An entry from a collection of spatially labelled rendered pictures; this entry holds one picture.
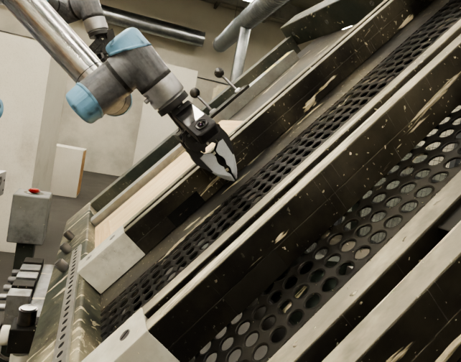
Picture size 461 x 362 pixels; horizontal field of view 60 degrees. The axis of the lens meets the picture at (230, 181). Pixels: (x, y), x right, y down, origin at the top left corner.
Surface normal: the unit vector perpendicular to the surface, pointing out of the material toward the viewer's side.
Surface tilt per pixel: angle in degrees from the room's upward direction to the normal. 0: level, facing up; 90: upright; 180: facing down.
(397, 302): 50
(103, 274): 90
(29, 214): 90
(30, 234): 90
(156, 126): 90
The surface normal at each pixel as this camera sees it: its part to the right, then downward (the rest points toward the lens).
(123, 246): 0.32, 0.15
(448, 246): -0.59, -0.74
